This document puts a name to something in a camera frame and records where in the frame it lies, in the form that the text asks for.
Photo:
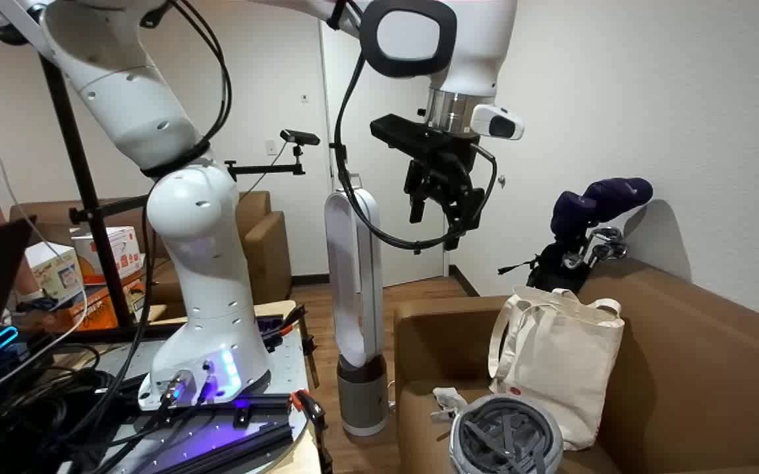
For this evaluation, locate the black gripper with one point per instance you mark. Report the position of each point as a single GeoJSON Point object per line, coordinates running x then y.
{"type": "Point", "coordinates": [449, 173]}

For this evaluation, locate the white door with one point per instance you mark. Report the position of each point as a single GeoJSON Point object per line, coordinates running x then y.
{"type": "Point", "coordinates": [397, 265]}

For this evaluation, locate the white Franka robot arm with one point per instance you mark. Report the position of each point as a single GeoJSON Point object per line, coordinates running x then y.
{"type": "Point", "coordinates": [204, 265]}

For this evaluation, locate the black golf bag with clubs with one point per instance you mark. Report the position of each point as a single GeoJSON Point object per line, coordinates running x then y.
{"type": "Point", "coordinates": [566, 259]}

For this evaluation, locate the white orange printed box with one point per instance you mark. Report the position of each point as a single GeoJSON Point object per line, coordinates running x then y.
{"type": "Point", "coordinates": [123, 252]}

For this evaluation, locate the orange flat box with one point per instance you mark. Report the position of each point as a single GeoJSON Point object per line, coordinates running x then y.
{"type": "Point", "coordinates": [100, 313]}

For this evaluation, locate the white bladeless tower fan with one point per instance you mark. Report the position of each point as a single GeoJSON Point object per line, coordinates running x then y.
{"type": "Point", "coordinates": [360, 385]}

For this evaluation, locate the purple golf club headcover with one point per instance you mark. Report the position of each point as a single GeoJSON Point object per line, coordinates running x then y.
{"type": "Point", "coordinates": [604, 198]}

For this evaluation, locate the black tripod pole stand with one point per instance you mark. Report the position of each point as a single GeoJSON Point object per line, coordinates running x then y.
{"type": "Point", "coordinates": [80, 175]}

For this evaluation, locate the black controller with purple light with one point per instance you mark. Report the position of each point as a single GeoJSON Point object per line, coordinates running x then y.
{"type": "Point", "coordinates": [213, 439]}

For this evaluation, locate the white frame on stand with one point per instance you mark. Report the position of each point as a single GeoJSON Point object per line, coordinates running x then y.
{"type": "Point", "coordinates": [13, 34]}

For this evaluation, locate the small white cardboard box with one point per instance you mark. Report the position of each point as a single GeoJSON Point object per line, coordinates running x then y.
{"type": "Point", "coordinates": [57, 273]}

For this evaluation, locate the black red table clamp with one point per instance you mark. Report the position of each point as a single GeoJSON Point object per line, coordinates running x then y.
{"type": "Point", "coordinates": [312, 412]}

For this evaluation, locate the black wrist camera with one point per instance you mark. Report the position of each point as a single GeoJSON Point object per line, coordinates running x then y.
{"type": "Point", "coordinates": [403, 130]}

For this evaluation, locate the black camera on articulated mount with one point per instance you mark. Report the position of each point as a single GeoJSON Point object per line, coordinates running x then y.
{"type": "Point", "coordinates": [300, 139]}

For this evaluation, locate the cream canvas tote bag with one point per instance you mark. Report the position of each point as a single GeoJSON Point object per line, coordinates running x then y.
{"type": "Point", "coordinates": [566, 371]}

